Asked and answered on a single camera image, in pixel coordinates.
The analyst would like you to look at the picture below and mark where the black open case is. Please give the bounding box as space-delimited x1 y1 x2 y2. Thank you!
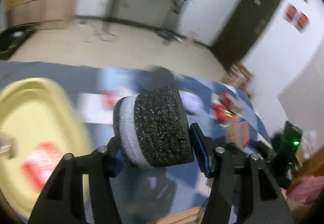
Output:
0 24 37 61

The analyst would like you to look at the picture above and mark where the blue white checkered rug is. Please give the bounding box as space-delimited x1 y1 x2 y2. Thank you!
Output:
76 66 274 224

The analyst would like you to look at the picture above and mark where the black foam cylinder block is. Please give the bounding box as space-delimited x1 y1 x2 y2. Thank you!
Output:
113 85 194 169

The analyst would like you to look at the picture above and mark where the purple plush toy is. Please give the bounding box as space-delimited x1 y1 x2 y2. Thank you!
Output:
179 90 204 115

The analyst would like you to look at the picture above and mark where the cardboard box by wall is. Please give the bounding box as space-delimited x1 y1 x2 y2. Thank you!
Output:
221 62 255 97

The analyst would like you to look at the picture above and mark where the dark brown door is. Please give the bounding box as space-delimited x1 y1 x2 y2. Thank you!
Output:
210 0 281 70

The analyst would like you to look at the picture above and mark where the yellow oval plastic tray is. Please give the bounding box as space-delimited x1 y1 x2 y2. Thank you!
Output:
1 78 93 219

